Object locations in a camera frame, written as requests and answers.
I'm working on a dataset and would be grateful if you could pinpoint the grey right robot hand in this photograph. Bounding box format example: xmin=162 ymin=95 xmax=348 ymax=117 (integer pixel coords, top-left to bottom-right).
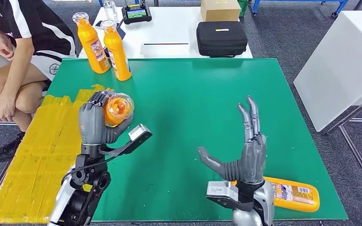
xmin=197 ymin=96 xmax=267 ymax=185

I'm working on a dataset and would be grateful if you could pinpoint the person's right hand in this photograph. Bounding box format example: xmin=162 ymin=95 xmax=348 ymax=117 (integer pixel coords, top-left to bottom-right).
xmin=0 ymin=29 xmax=15 ymax=61

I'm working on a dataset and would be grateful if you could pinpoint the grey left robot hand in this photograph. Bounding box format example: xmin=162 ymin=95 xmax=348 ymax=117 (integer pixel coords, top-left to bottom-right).
xmin=78 ymin=90 xmax=135 ymax=145

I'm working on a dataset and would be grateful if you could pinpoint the person's left hand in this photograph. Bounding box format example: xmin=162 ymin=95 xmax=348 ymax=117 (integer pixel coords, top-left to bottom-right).
xmin=0 ymin=93 xmax=16 ymax=122

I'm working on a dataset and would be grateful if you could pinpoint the orange detergent bottle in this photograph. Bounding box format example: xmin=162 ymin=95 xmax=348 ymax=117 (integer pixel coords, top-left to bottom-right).
xmin=100 ymin=19 xmax=132 ymax=82
xmin=72 ymin=12 xmax=110 ymax=74
xmin=230 ymin=177 xmax=320 ymax=213
xmin=103 ymin=93 xmax=135 ymax=128

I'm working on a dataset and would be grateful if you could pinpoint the person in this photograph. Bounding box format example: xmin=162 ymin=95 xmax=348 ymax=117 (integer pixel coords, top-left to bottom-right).
xmin=0 ymin=0 xmax=76 ymax=163

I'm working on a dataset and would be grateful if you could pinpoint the yellow taped plastic sheet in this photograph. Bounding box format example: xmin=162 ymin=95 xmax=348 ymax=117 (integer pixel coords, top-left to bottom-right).
xmin=0 ymin=84 xmax=116 ymax=225

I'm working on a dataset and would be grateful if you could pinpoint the green table mat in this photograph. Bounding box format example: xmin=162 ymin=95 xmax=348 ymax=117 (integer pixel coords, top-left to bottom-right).
xmin=45 ymin=58 xmax=349 ymax=221

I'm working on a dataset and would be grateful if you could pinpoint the blue metal rack beam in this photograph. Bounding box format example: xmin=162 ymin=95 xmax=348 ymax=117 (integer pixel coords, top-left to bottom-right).
xmin=42 ymin=0 xmax=200 ymax=7

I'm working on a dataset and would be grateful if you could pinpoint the clear drinking glass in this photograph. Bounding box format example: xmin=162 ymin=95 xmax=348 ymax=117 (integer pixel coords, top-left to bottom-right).
xmin=103 ymin=0 xmax=118 ymax=21

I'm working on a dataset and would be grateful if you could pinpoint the black controller with screen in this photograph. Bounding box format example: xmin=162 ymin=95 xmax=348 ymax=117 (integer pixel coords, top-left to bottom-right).
xmin=122 ymin=0 xmax=153 ymax=25

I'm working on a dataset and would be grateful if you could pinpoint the black zip case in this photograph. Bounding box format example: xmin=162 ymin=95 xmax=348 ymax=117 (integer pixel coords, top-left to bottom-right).
xmin=196 ymin=21 xmax=248 ymax=58

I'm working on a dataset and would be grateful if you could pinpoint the white desk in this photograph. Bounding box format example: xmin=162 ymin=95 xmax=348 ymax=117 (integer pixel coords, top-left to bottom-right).
xmin=78 ymin=7 xmax=254 ymax=59

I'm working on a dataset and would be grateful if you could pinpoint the white side table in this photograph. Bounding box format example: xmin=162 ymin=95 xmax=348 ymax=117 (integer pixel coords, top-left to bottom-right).
xmin=294 ymin=11 xmax=362 ymax=132

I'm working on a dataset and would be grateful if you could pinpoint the brown cardboard box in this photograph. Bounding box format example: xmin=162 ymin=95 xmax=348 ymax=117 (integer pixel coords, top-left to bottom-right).
xmin=200 ymin=0 xmax=241 ymax=22

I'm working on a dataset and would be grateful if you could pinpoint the green plastic crate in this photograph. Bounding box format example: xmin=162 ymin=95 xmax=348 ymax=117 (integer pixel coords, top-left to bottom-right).
xmin=237 ymin=0 xmax=250 ymax=16

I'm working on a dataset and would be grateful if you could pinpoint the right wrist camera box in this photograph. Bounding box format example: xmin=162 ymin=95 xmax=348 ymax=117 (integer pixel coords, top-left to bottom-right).
xmin=206 ymin=181 xmax=255 ymax=213

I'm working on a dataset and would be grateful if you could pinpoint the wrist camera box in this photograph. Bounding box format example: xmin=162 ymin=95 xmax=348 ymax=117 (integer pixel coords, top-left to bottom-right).
xmin=206 ymin=181 xmax=255 ymax=213
xmin=98 ymin=123 xmax=153 ymax=158

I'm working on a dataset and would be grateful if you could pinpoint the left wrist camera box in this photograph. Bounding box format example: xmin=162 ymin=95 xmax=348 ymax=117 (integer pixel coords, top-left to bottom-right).
xmin=98 ymin=123 xmax=153 ymax=158

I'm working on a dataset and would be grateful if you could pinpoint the blue metal cart frame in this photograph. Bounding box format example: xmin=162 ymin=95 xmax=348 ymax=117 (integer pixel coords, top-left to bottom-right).
xmin=252 ymin=0 xmax=349 ymax=17

